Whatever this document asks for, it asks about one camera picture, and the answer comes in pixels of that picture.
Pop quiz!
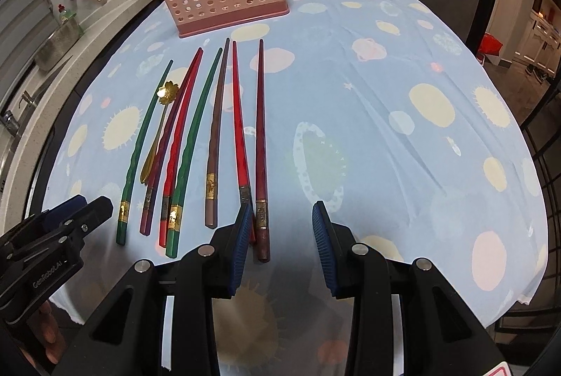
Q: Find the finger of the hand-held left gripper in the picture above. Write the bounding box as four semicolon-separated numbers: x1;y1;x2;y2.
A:
26;194;89;230
57;196;114;245

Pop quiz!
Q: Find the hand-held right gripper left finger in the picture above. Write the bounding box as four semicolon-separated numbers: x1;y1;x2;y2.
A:
53;202;256;376

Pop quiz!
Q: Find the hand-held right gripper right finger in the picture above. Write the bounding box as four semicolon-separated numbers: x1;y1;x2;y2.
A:
311;201;511;376

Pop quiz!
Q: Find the green chopstick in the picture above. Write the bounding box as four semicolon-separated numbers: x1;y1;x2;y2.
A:
116;59;174;246
165;47;223;258

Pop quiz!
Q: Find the straight red chopstick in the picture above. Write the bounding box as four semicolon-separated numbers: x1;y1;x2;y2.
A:
231;40;257;245

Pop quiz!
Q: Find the dark red chopstick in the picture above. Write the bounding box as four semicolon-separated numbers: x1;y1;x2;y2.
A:
255;38;271;263

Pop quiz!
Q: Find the purple chopstick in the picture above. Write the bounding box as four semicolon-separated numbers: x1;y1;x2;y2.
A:
139;52;203;235

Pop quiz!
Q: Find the wavy red chopstick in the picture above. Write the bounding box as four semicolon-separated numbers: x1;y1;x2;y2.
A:
158;47;205;246

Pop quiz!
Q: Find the chrome sink faucet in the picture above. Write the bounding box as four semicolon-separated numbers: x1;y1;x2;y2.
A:
0;110;18;137

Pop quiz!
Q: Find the brown chopstick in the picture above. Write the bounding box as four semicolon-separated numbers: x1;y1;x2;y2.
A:
204;37;231;228

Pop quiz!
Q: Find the gold flower spoon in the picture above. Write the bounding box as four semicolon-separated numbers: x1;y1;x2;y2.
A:
139;80;181;185

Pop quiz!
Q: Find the metal colander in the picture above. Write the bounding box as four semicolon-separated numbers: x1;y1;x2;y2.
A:
34;25;85;72

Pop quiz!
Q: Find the green dish soap bottle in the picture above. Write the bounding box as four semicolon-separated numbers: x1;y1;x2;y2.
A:
59;3;84;37

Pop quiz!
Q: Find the red bag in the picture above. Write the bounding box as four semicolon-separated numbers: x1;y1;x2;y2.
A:
478;35;504;65

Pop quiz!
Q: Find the white cabinet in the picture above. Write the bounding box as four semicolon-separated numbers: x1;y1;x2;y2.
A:
517;0;561;74

